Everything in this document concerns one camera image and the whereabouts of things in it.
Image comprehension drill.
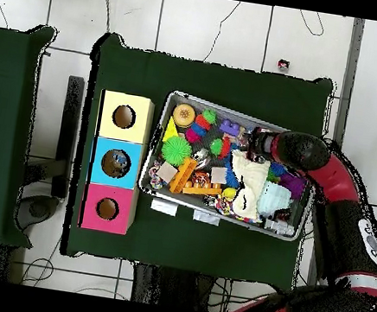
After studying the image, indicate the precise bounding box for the cream knitted cloth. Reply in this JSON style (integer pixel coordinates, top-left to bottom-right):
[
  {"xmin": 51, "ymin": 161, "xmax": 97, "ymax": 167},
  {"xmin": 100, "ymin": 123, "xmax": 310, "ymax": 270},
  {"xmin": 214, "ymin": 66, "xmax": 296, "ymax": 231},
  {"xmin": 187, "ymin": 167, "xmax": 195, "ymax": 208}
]
[{"xmin": 222, "ymin": 148, "xmax": 272, "ymax": 222}]

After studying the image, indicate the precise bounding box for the mint green cloth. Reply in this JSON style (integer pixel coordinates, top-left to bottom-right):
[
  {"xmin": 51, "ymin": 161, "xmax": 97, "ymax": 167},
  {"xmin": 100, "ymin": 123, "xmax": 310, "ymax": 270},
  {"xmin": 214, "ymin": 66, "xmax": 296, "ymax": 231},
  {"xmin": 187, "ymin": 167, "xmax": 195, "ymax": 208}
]
[{"xmin": 255, "ymin": 179, "xmax": 293, "ymax": 220}]

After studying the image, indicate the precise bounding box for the purple spiky ball with eyes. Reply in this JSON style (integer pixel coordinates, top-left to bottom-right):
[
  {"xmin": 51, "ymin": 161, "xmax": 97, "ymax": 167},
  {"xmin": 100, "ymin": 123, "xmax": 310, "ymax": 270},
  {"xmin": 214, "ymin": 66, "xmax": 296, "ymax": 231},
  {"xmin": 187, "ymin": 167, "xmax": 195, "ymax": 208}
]
[{"xmin": 277, "ymin": 172, "xmax": 308, "ymax": 201}]

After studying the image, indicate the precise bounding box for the wooden box with three holes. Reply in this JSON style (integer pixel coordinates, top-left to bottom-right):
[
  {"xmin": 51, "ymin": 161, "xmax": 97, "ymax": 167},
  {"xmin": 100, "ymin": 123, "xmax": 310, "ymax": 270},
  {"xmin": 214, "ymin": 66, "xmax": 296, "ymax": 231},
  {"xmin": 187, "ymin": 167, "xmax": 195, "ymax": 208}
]
[{"xmin": 77, "ymin": 88, "xmax": 156, "ymax": 237}]

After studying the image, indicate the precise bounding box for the plain green spiky ball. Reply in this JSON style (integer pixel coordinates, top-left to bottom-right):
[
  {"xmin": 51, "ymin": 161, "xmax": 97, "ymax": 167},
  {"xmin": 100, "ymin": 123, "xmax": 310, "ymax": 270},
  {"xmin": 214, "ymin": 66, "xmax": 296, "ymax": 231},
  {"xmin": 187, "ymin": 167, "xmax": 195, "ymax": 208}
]
[{"xmin": 158, "ymin": 133, "xmax": 195, "ymax": 169}]

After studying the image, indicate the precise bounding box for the orange plastic toy block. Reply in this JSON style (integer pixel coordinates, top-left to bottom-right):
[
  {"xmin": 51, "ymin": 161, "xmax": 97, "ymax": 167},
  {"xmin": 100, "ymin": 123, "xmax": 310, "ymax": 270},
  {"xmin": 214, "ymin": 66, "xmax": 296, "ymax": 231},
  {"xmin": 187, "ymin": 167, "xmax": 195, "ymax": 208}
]
[{"xmin": 168, "ymin": 155, "xmax": 199, "ymax": 197}]

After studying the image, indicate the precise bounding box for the plain wooden cube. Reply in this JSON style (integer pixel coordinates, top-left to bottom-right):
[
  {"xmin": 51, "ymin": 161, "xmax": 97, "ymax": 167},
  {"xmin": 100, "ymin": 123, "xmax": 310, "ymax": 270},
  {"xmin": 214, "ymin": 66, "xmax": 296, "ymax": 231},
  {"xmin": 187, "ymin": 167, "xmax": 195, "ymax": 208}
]
[{"xmin": 154, "ymin": 159, "xmax": 180, "ymax": 186}]

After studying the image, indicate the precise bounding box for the yellow toy cheese wedge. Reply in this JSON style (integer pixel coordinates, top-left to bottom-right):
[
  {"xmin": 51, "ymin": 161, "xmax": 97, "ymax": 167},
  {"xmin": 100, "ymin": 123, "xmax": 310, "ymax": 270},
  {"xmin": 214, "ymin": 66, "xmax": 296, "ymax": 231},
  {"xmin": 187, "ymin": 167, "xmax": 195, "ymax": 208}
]
[{"xmin": 161, "ymin": 115, "xmax": 182, "ymax": 144}]

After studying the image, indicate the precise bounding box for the plain wooden rectangular block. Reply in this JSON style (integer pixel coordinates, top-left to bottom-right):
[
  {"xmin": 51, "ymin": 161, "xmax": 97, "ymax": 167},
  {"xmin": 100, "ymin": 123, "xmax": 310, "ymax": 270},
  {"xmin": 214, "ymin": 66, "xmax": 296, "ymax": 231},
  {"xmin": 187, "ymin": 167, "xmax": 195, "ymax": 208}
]
[{"xmin": 209, "ymin": 165, "xmax": 229, "ymax": 186}]

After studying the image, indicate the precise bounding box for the toy burger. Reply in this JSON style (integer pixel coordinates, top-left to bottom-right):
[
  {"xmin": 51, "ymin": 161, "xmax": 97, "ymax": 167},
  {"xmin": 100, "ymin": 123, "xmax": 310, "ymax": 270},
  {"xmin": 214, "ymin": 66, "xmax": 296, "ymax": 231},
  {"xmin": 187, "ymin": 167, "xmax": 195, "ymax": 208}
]
[{"xmin": 170, "ymin": 101, "xmax": 198, "ymax": 129}]

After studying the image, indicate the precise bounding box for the purple plastic toy block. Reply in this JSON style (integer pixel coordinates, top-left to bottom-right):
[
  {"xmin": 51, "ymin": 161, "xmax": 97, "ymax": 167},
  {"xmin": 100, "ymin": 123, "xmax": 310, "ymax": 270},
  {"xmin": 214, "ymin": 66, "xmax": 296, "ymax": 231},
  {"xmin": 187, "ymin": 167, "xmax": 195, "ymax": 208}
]
[{"xmin": 218, "ymin": 118, "xmax": 243, "ymax": 137}]

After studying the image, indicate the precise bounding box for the smooth yellow ball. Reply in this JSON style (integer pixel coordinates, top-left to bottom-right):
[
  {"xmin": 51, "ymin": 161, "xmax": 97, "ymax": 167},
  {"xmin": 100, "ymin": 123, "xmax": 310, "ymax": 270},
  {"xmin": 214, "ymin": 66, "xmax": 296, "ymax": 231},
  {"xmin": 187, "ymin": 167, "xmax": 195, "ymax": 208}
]
[{"xmin": 220, "ymin": 186, "xmax": 239, "ymax": 202}]

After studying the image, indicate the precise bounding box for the white tape patch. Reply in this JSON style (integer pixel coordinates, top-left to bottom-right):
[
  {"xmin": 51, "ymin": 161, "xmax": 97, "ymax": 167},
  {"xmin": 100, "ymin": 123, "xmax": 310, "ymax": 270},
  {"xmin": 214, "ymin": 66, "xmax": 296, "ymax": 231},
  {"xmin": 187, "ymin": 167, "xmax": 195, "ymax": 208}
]
[
  {"xmin": 149, "ymin": 198, "xmax": 180, "ymax": 217},
  {"xmin": 192, "ymin": 208, "xmax": 222, "ymax": 227}
]

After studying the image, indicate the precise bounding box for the dark green table cloth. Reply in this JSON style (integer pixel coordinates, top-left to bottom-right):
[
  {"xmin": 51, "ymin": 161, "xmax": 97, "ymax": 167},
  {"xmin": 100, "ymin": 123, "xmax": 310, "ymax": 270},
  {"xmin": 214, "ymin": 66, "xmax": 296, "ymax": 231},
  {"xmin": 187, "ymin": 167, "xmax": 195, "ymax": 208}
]
[{"xmin": 60, "ymin": 30, "xmax": 337, "ymax": 296}]

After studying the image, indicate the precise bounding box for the black upright panel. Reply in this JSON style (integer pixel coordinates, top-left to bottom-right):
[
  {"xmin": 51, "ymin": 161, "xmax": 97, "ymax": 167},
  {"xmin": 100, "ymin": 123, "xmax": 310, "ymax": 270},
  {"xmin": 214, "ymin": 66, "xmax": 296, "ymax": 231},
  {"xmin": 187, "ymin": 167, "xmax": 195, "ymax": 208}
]
[{"xmin": 49, "ymin": 74, "xmax": 86, "ymax": 200}]

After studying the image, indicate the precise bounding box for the wire mesh bin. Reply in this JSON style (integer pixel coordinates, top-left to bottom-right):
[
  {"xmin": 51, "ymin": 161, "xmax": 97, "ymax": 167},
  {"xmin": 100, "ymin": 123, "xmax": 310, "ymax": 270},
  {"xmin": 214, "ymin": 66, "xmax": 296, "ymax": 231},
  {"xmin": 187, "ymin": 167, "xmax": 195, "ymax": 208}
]
[{"xmin": 132, "ymin": 86, "xmax": 326, "ymax": 245}]

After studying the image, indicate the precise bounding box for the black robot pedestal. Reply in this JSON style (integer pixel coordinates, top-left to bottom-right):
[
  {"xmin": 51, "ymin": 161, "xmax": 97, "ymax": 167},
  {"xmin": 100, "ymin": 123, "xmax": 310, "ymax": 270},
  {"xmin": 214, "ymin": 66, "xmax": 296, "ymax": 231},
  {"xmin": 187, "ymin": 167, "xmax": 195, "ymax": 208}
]
[{"xmin": 128, "ymin": 262, "xmax": 219, "ymax": 312}]

